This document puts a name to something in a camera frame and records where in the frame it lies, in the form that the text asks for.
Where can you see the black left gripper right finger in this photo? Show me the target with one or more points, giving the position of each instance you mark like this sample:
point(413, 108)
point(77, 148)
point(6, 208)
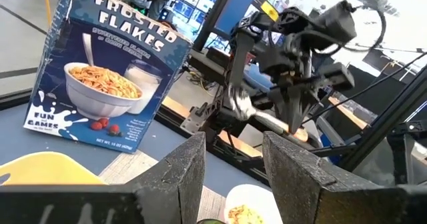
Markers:
point(333, 204)

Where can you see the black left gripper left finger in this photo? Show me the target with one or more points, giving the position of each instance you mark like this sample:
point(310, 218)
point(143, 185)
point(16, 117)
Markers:
point(100, 204)

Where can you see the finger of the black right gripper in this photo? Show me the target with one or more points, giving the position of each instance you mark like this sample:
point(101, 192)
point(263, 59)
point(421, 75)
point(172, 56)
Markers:
point(307, 100)
point(288, 107)

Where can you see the blue frosted flakes cereal box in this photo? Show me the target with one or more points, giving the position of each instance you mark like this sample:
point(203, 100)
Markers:
point(116, 67)

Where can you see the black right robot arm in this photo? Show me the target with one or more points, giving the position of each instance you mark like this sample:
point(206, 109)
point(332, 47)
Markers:
point(241, 57)

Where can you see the blue plate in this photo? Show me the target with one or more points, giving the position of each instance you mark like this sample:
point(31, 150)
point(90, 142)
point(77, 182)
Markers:
point(258, 79)

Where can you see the yellow tag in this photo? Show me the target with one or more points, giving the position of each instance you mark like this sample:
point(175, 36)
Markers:
point(269, 10)

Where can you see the yellow plastic tray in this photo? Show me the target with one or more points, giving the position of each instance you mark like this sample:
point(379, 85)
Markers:
point(46, 169)

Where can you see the white bowl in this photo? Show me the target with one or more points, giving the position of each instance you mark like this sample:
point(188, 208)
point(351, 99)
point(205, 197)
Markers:
point(253, 195)

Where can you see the corn flakes cereal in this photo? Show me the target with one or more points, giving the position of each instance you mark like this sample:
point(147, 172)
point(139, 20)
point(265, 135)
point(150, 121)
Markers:
point(243, 215)

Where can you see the green cup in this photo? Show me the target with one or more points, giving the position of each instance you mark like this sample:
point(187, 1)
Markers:
point(210, 221)

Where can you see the wooden side board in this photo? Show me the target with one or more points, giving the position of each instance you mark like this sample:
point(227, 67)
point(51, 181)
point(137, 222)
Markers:
point(173, 105)

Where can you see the person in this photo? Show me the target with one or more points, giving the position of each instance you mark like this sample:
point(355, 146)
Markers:
point(160, 0)

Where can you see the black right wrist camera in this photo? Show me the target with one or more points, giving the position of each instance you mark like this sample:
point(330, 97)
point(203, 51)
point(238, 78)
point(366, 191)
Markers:
point(333, 24)

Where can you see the wall of monitors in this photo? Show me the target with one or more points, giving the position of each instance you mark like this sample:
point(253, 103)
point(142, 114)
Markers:
point(193, 10)

